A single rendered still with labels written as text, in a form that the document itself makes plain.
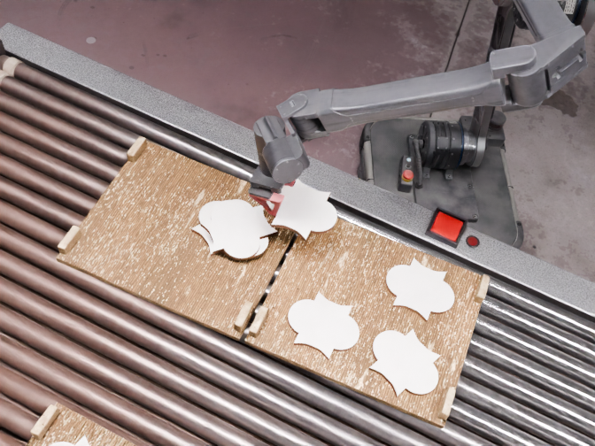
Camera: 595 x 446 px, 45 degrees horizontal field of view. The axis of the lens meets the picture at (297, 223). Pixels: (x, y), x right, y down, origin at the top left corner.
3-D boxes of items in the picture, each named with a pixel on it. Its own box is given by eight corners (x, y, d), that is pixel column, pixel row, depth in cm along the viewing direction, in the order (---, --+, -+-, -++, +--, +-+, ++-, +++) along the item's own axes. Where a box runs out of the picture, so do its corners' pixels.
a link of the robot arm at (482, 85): (542, 84, 118) (535, 38, 110) (544, 111, 116) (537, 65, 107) (304, 123, 135) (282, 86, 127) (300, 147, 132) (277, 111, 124)
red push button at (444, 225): (437, 214, 162) (439, 211, 161) (461, 225, 161) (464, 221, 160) (428, 234, 159) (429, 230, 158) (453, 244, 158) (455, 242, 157)
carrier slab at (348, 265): (311, 211, 158) (312, 207, 157) (486, 281, 153) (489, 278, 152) (243, 343, 139) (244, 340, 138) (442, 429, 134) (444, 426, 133)
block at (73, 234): (74, 231, 148) (73, 224, 145) (82, 234, 147) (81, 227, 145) (58, 253, 144) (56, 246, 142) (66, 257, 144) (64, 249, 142)
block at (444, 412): (444, 389, 137) (449, 384, 135) (454, 393, 137) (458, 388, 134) (436, 418, 134) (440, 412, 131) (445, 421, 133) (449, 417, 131)
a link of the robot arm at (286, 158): (320, 119, 133) (303, 90, 126) (343, 160, 126) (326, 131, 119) (265, 152, 134) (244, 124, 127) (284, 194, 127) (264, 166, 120)
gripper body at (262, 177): (302, 158, 138) (299, 131, 133) (281, 196, 133) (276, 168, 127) (272, 151, 140) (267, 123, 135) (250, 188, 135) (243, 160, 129)
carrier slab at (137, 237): (142, 143, 164) (142, 138, 163) (306, 210, 158) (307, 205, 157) (57, 261, 145) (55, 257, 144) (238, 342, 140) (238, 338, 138)
